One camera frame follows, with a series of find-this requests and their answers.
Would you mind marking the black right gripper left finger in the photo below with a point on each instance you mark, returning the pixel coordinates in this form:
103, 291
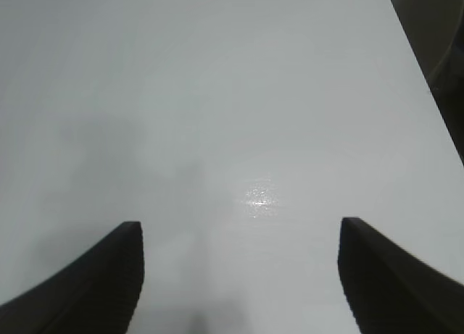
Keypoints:
96, 293

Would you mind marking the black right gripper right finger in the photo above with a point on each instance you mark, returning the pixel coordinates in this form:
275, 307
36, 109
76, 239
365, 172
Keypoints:
389, 290

